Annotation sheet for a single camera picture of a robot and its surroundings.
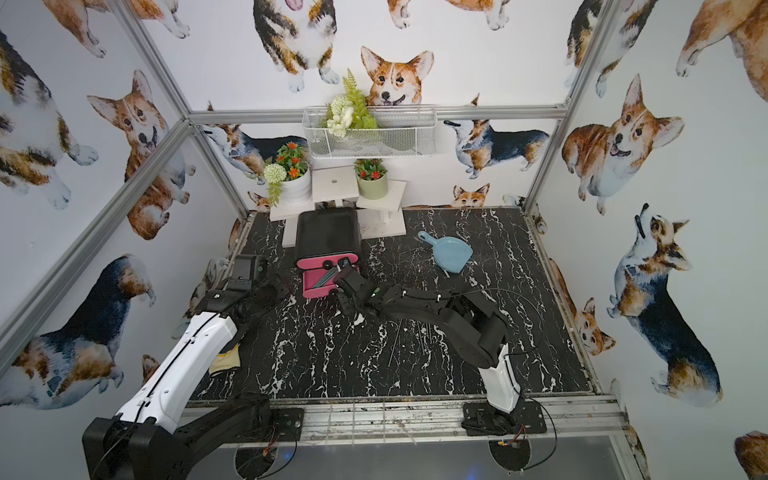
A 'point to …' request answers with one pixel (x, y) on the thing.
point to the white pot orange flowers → (289, 178)
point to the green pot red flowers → (372, 178)
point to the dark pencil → (328, 276)
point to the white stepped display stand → (337, 187)
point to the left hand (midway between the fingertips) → (286, 280)
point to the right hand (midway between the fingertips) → (343, 293)
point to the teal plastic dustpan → (450, 253)
